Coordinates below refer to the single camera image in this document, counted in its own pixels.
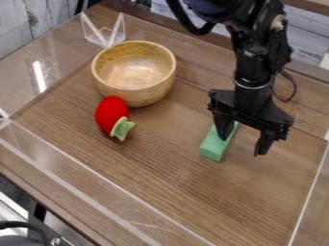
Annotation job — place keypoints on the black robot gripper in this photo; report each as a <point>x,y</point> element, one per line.
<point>249,105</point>

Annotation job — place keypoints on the green rectangular block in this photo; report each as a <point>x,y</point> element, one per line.
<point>213,146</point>

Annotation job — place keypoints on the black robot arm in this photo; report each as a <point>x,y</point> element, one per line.
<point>257,25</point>

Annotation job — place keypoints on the brown wooden bowl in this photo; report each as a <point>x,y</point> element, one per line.
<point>136,71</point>

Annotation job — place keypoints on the red plush strawberry toy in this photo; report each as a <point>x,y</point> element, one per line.
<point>112,117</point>

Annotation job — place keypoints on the clear acrylic corner bracket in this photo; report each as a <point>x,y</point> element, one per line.
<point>104,37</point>

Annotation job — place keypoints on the black table frame clamp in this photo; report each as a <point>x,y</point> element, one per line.
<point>23,232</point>

